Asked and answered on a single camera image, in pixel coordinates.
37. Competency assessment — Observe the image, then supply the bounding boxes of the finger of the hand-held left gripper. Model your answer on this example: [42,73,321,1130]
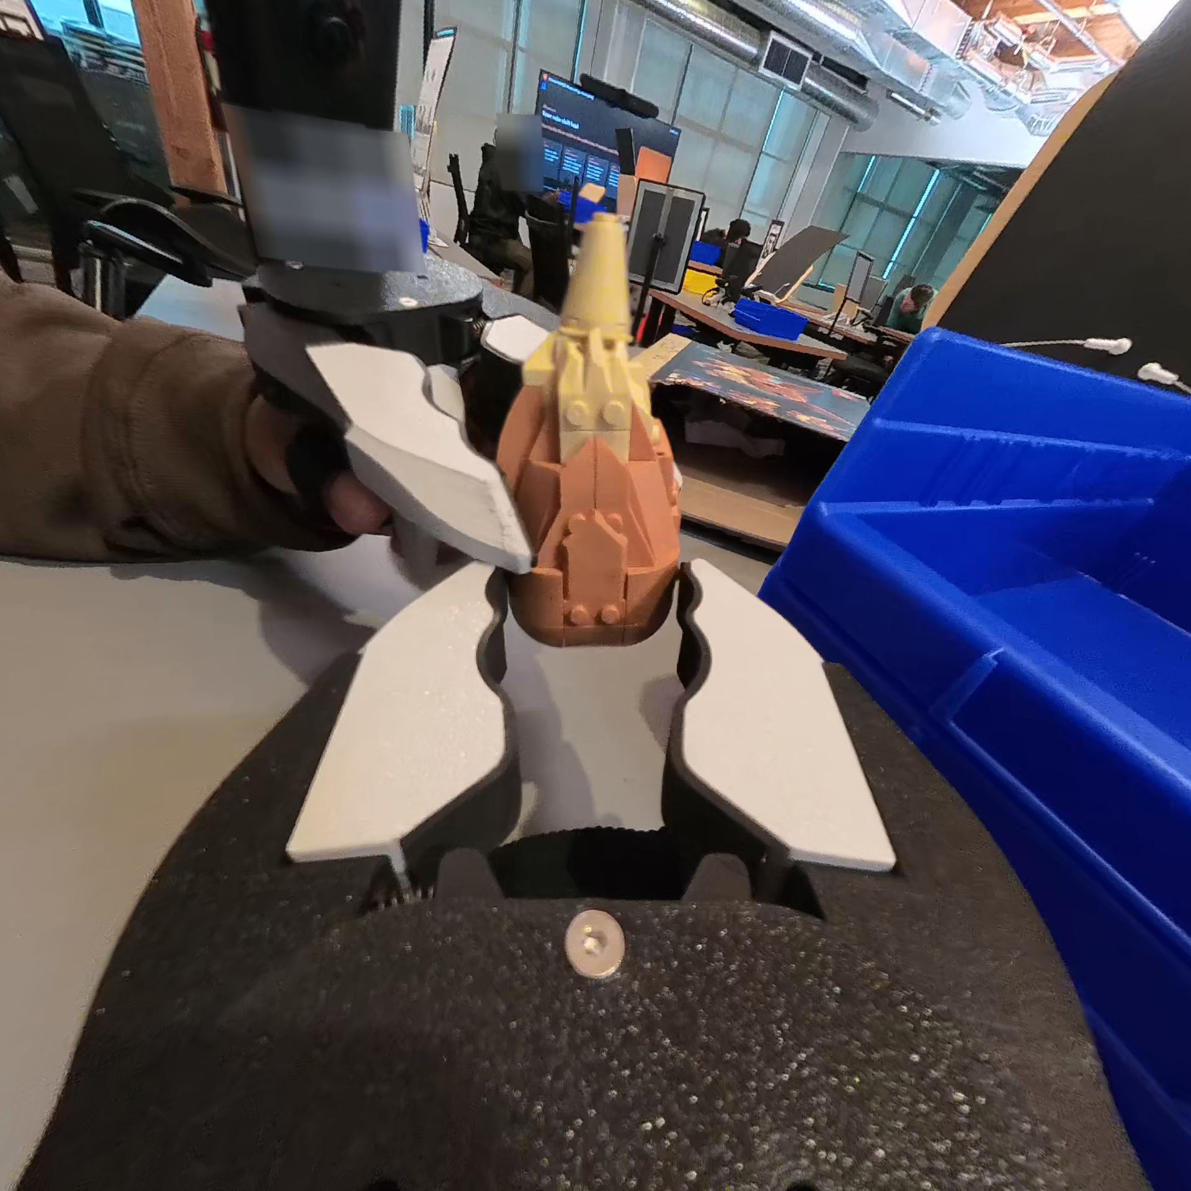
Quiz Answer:
[305,342,539,576]
[483,315,561,366]

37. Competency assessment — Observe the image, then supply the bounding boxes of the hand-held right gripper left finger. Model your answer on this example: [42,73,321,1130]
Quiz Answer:
[284,560,521,878]

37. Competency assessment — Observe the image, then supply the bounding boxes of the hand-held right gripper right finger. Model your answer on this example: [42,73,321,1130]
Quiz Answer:
[668,559,900,874]

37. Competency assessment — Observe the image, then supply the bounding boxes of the orange and tan toy segment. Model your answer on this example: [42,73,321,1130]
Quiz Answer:
[497,213,685,650]

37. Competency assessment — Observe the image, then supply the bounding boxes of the person's left forearm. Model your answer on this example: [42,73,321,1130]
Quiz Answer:
[0,274,322,565]

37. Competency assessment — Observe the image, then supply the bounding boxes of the person's left hand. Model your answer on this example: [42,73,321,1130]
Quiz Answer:
[244,396,413,560]

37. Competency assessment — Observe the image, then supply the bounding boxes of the black board on stand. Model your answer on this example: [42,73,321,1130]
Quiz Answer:
[626,179,710,295]

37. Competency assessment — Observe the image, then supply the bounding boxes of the wooden edged work table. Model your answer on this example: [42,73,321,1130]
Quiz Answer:
[650,287,850,365]

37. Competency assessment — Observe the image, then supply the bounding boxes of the blue storage bin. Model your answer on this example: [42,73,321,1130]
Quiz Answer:
[732,297,812,342]

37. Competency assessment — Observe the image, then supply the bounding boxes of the blue plastic bin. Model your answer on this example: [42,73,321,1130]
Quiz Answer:
[759,327,1191,1191]

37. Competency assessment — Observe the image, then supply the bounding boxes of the cardboard toy box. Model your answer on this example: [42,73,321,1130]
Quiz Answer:
[647,334,874,552]

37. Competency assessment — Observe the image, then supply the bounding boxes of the black office chair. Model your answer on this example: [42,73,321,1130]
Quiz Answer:
[0,33,257,314]

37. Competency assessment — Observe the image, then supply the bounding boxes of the black panel with wooden rim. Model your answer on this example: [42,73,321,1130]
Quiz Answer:
[922,0,1191,385]

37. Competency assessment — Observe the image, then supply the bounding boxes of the wall television screen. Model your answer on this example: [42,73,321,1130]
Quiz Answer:
[535,70,683,210]

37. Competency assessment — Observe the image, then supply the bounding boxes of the silver ventilation duct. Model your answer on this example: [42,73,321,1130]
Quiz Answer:
[596,0,881,132]

